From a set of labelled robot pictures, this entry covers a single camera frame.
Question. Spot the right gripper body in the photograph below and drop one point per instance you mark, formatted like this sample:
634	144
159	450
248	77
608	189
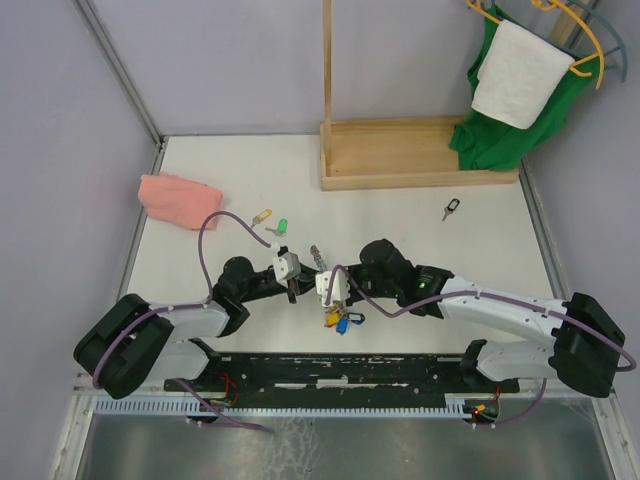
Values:
370	287

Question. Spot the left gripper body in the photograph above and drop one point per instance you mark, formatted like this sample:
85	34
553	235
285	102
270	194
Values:
294	284

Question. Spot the metal keyring plate with keys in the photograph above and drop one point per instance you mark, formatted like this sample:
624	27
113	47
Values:
337	316

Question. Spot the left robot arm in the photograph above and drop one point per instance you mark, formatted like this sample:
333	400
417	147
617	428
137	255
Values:
136	341

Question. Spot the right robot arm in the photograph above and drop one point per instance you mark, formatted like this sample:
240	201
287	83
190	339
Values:
574	341

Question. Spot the green tag key left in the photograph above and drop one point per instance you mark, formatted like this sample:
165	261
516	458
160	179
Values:
281	229

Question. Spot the yellow tag key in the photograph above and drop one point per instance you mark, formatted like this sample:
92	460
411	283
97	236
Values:
260	217

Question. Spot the black tag key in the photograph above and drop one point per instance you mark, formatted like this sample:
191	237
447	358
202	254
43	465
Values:
450	208

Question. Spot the wooden rack stand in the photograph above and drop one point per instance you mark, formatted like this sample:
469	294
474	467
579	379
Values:
389	153

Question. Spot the pink folded towel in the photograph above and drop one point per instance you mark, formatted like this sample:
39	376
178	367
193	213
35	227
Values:
178	201

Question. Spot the green cloth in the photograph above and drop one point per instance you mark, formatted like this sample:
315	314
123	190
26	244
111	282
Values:
483	143

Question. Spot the white towel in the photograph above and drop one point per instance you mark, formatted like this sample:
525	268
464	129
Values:
518	76

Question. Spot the grey-green hanger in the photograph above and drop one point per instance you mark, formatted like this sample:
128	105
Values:
591	8

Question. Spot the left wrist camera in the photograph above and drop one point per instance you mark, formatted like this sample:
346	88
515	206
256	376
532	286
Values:
285	264

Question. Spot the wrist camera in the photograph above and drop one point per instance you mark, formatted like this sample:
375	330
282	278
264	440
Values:
285	264
332	287

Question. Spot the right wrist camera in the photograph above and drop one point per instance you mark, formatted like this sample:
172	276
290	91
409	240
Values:
332	287

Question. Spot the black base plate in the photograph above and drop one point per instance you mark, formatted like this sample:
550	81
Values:
343	381

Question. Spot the metal corner frame post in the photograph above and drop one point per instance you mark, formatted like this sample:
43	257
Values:
89	13

